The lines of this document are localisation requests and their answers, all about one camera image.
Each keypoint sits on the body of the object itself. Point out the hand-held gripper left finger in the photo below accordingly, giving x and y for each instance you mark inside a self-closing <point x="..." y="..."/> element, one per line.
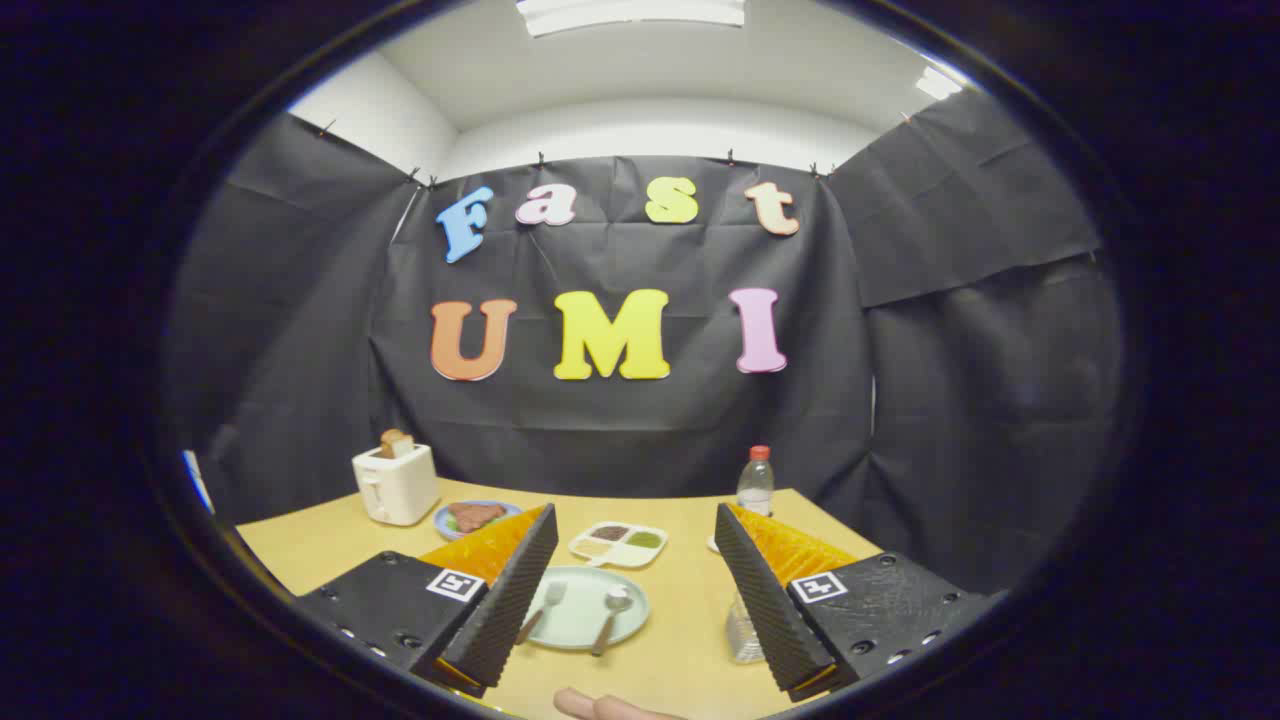
<point x="510" y="610"/>

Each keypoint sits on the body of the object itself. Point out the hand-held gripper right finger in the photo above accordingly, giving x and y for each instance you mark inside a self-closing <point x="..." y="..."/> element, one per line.
<point x="765" y="610"/>

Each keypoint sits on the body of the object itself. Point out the metal cutlery rack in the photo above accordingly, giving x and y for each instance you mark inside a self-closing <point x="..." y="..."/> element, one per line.
<point x="742" y="635"/>

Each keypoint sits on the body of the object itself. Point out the pale green plate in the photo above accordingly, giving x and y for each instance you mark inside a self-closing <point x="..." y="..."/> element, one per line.
<point x="580" y="615"/>

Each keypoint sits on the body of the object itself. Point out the brown steak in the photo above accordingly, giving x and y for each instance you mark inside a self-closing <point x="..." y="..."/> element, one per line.
<point x="475" y="516"/>

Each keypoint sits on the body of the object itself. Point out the yellow soybeans portion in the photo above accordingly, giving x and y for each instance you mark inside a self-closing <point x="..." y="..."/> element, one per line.
<point x="595" y="548"/>

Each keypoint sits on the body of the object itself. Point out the blue plate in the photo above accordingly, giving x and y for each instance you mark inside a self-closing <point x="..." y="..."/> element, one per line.
<point x="443" y="526"/>

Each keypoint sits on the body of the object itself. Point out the clear red-capped water bottle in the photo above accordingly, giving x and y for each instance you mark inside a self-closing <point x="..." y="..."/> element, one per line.
<point x="756" y="490"/>

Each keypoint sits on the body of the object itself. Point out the dark brown beans portion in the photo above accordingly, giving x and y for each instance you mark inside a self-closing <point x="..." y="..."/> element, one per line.
<point x="609" y="533"/>

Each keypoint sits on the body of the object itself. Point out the white divided tray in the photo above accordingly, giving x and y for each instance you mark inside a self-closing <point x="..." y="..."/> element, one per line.
<point x="619" y="546"/>

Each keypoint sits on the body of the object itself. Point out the green mung beans portion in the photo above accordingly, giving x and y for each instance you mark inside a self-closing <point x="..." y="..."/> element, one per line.
<point x="645" y="539"/>

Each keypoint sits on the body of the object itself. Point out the white toaster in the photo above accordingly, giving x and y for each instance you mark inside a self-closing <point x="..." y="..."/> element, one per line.
<point x="400" y="490"/>

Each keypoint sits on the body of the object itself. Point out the toast slice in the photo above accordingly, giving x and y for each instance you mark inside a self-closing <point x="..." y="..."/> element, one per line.
<point x="396" y="443"/>

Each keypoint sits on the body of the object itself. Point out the black backdrop cloth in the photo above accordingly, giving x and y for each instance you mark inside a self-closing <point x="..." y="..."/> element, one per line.
<point x="620" y="430"/>

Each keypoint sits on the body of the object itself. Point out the small ceiling light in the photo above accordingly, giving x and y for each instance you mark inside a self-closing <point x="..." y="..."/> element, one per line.
<point x="938" y="84"/>

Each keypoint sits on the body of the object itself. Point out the long ceiling light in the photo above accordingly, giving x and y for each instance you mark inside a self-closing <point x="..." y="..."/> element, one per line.
<point x="630" y="14"/>

